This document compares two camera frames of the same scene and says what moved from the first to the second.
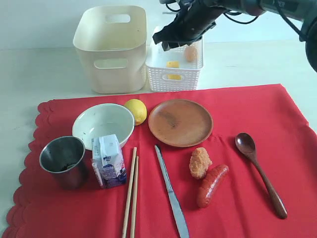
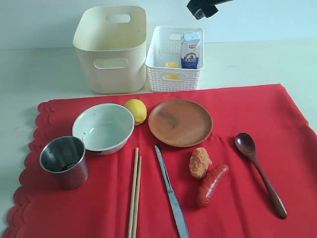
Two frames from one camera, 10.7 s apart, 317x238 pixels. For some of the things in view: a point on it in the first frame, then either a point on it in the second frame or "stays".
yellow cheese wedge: (173, 64) stays
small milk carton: (108, 161) to (190, 48)
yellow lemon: (138, 109) stays
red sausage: (210, 184) stays
